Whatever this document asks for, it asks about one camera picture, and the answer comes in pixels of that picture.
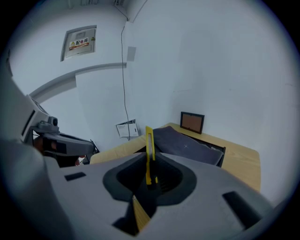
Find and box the white open wall box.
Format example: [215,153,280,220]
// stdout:
[115,119,139,139]

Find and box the yellow small knife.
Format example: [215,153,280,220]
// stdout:
[145,126,159,186]

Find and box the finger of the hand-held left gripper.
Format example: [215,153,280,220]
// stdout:
[58,133,95,156]

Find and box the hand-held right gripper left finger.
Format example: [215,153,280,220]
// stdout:
[44,152,148,240]

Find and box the black picture frame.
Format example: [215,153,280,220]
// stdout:
[180,112,205,135]

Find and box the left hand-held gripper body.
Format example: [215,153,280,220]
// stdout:
[4,78,68,156]

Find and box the light wooden square table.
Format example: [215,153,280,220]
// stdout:
[90,122,261,233]

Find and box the grey electrical panel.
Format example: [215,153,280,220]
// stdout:
[60,25,97,62]

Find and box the grey wall trunking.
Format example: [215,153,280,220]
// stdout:
[30,62,128,102]

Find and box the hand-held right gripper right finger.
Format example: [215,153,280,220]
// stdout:
[140,152,275,240]

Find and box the grey wall cover plate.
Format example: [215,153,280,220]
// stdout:
[127,46,137,62]

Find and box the black box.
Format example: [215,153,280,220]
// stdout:
[153,126,227,168]

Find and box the person's left hand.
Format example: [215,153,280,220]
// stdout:
[33,136,58,154]

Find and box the black wall cable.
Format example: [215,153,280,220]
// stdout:
[113,4,131,141]

